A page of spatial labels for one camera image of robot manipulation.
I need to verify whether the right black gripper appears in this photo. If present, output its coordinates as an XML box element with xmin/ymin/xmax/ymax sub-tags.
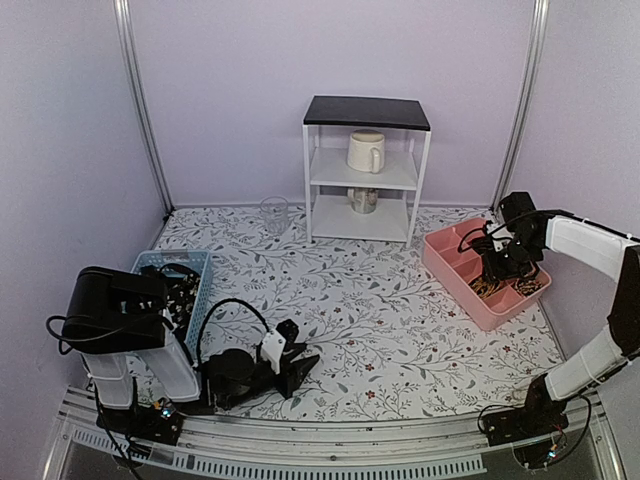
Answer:
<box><xmin>484</xmin><ymin>235</ymin><xmax>543</xmax><ymax>283</ymax></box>

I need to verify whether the yellow beetle-print tie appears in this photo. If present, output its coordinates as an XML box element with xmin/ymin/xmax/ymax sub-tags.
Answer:
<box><xmin>469</xmin><ymin>275</ymin><xmax>508</xmax><ymax>300</ymax></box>

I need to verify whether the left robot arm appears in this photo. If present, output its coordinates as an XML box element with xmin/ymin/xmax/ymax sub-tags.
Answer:
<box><xmin>48</xmin><ymin>263</ymin><xmax>320</xmax><ymax>434</ymax></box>

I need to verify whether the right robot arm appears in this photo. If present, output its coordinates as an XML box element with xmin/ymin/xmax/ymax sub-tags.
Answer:
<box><xmin>469</xmin><ymin>191</ymin><xmax>639</xmax><ymax>436</ymax></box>

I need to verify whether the rolled yellow-black tie in tray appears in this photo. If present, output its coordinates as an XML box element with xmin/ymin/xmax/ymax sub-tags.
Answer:
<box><xmin>513</xmin><ymin>278</ymin><xmax>544</xmax><ymax>297</ymax></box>

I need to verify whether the pink divided organizer tray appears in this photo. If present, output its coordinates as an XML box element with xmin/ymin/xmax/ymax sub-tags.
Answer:
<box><xmin>422</xmin><ymin>217</ymin><xmax>552</xmax><ymax>331</ymax></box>

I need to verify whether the floral table mat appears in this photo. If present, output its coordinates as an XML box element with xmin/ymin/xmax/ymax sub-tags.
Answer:
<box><xmin>154</xmin><ymin>207</ymin><xmax>562</xmax><ymax>422</ymax></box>

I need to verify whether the black white-patterned tie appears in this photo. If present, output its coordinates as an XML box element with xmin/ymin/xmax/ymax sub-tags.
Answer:
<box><xmin>140</xmin><ymin>263</ymin><xmax>201</xmax><ymax>334</ymax></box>

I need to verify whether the blue plastic basket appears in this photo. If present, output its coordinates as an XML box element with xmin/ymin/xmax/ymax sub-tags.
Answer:
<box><xmin>131</xmin><ymin>250</ymin><xmax>213</xmax><ymax>365</ymax></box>

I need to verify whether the clear glass cup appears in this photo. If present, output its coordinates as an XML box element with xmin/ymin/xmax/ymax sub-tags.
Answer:
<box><xmin>260</xmin><ymin>196</ymin><xmax>289</xmax><ymax>235</ymax></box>

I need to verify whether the white shelf with black top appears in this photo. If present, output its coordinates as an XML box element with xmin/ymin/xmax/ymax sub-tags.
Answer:
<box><xmin>302</xmin><ymin>95</ymin><xmax>431</xmax><ymax>245</ymax></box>

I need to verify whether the cream ceramic mug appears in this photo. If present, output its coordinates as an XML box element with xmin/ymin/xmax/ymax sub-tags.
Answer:
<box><xmin>347</xmin><ymin>130</ymin><xmax>385</xmax><ymax>174</ymax></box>

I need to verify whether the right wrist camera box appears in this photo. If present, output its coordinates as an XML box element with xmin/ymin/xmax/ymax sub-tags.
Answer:
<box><xmin>485</xmin><ymin>222</ymin><xmax>513</xmax><ymax>252</ymax></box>

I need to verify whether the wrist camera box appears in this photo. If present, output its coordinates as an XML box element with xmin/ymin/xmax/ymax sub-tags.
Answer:
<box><xmin>485</xmin><ymin>222</ymin><xmax>513</xmax><ymax>252</ymax></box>
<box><xmin>259</xmin><ymin>330</ymin><xmax>285</xmax><ymax>375</ymax></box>

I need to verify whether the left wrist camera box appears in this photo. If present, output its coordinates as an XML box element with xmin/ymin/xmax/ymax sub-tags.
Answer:
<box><xmin>259</xmin><ymin>330</ymin><xmax>285</xmax><ymax>375</ymax></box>

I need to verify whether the right aluminium frame post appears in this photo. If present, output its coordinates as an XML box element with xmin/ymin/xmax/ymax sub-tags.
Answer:
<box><xmin>491</xmin><ymin>0</ymin><xmax>550</xmax><ymax>212</ymax></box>

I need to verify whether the aluminium frame post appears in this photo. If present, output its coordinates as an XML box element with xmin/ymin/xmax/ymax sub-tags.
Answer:
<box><xmin>113</xmin><ymin>0</ymin><xmax>175</xmax><ymax>216</ymax></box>
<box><xmin>491</xmin><ymin>0</ymin><xmax>550</xmax><ymax>212</ymax></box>

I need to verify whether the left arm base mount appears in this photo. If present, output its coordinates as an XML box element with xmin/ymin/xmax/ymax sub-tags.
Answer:
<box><xmin>97</xmin><ymin>401</ymin><xmax>184</xmax><ymax>446</ymax></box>

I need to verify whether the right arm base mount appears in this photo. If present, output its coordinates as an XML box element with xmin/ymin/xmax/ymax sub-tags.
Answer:
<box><xmin>478</xmin><ymin>374</ymin><xmax>569</xmax><ymax>446</ymax></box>

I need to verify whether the front aluminium rail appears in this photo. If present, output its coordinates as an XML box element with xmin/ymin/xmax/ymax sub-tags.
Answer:
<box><xmin>39</xmin><ymin>388</ymin><xmax>628</xmax><ymax>479</ymax></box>

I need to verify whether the left aluminium frame post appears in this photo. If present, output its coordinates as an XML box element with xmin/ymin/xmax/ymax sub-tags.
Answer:
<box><xmin>113</xmin><ymin>0</ymin><xmax>175</xmax><ymax>216</ymax></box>

